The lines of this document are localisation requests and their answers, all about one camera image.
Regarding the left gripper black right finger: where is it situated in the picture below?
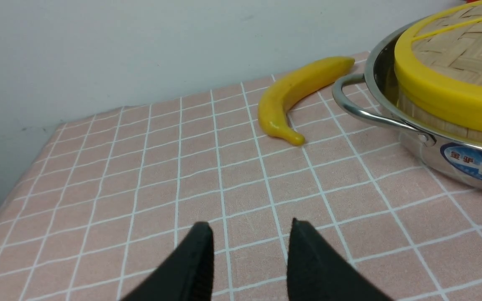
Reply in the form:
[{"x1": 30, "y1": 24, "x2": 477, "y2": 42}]
[{"x1": 287, "y1": 218, "x2": 392, "y2": 301}]

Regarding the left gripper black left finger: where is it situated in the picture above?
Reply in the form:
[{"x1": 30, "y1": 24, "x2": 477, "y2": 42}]
[{"x1": 123, "y1": 222, "x2": 214, "y2": 301}]

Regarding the yellow bamboo steamer basket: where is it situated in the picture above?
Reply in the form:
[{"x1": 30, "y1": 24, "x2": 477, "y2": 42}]
[{"x1": 397, "y1": 90, "x2": 482, "y2": 143}]

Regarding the yellow bamboo steamer lid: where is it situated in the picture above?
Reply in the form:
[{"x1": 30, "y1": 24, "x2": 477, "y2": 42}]
[{"x1": 394, "y1": 0, "x2": 482, "y2": 132}]

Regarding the stainless steel pot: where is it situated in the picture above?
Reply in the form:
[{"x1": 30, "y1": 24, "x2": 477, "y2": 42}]
[{"x1": 332, "y1": 23, "x2": 482, "y2": 190}]

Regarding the pink checkered tablecloth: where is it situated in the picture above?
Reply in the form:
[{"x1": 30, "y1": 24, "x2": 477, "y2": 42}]
[{"x1": 0, "y1": 75, "x2": 482, "y2": 301}]

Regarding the yellow toy banana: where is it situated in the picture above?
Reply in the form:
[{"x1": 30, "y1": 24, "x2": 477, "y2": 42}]
[{"x1": 258, "y1": 56, "x2": 355, "y2": 146}]

